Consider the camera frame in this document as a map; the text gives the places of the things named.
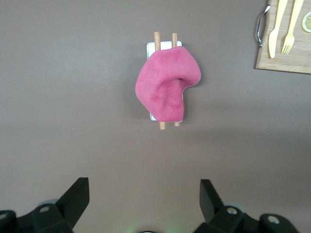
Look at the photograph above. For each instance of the white rectangular tray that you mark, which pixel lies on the white rectangular tray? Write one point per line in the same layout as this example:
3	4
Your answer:
166	45

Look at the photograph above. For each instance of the pink microfibre cloth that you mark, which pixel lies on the pink microfibre cloth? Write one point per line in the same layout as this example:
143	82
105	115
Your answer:
165	80

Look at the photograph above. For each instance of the yellow plastic knife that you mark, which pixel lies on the yellow plastic knife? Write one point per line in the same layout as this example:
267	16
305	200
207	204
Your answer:
273	41

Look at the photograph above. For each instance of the wooden stick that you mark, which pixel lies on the wooden stick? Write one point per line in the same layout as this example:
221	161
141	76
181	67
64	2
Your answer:
157	40
174	40

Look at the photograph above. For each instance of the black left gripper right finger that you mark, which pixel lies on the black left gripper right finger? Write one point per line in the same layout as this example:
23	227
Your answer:
216	213

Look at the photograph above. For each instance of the lemon slice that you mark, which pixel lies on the lemon slice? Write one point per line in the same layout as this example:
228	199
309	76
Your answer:
307	21

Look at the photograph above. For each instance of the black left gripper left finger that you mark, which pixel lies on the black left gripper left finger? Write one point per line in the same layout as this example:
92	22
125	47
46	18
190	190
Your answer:
65	208

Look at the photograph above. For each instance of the bamboo cutting board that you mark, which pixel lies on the bamboo cutting board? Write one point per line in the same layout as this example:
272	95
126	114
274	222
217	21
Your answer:
279	63

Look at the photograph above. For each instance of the yellow plastic fork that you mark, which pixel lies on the yellow plastic fork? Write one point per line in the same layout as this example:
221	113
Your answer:
292	21

